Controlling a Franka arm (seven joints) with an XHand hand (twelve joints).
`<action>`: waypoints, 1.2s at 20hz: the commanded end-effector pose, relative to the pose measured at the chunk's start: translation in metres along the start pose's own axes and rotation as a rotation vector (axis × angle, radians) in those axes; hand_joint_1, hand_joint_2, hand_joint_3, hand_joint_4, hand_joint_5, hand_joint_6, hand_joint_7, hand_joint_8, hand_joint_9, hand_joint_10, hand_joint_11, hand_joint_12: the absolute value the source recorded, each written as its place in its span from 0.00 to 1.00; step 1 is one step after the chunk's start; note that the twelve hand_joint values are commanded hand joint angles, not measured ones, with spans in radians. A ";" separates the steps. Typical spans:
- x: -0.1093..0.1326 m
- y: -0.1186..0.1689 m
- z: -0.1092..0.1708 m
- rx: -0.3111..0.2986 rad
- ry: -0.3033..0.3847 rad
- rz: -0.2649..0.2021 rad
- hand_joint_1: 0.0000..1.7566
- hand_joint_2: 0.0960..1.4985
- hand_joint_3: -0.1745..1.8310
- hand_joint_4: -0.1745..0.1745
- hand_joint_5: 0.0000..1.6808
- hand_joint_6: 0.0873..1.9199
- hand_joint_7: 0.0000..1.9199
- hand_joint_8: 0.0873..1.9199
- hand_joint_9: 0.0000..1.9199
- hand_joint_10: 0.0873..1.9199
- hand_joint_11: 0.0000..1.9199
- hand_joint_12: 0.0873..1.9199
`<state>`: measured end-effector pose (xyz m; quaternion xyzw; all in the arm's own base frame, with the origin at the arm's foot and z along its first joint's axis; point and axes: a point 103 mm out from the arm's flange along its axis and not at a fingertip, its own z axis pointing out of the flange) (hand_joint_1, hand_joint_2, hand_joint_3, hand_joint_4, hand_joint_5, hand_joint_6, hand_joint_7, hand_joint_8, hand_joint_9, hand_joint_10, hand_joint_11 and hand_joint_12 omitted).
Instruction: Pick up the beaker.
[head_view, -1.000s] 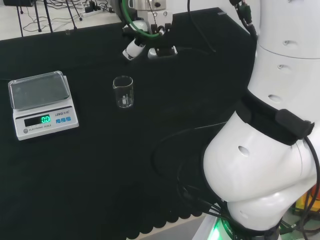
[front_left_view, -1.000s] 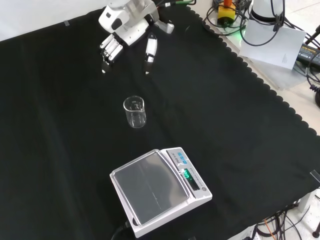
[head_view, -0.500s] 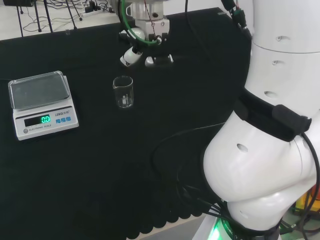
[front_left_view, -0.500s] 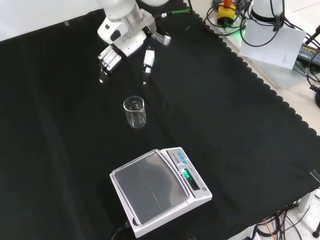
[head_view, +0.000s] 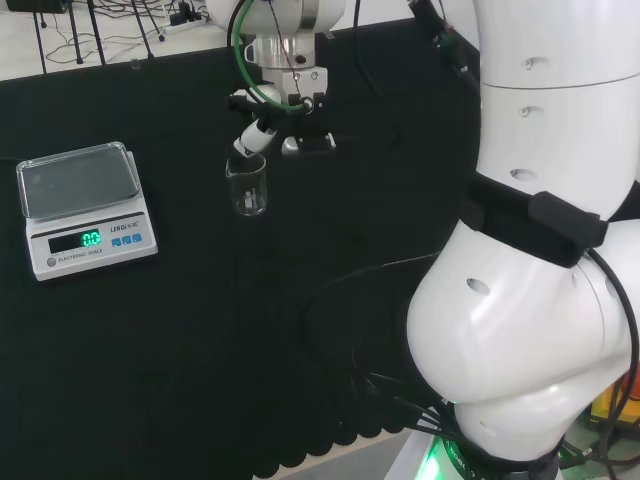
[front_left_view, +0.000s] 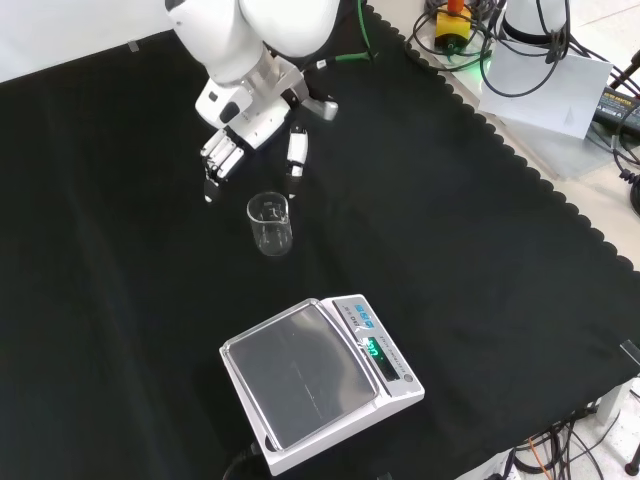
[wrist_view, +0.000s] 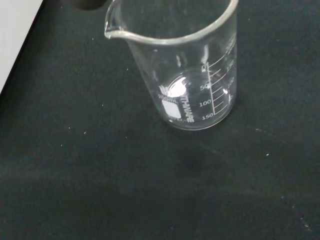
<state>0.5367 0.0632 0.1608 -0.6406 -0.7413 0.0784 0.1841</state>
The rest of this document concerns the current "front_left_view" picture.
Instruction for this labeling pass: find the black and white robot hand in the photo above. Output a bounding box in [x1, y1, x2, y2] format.
[194, 77, 312, 204]

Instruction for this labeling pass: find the clear glass beaker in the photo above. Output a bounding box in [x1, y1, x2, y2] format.
[246, 191, 294, 258]

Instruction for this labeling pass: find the yellow stop button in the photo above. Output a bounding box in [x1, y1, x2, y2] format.
[432, 0, 474, 54]

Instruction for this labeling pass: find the black bench cloth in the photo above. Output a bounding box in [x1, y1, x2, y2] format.
[0, 2, 640, 480]

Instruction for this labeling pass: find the white electronic balance steel pan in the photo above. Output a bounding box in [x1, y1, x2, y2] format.
[218, 293, 426, 477]

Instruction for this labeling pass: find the black power adapter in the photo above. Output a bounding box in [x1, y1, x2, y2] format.
[589, 86, 640, 134]

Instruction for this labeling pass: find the green cable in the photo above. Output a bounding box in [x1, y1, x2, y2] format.
[314, 0, 381, 71]

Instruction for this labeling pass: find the black looped cable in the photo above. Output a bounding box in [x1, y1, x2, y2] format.
[480, 0, 610, 97]

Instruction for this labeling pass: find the orange cable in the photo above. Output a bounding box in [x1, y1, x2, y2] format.
[527, 437, 554, 474]

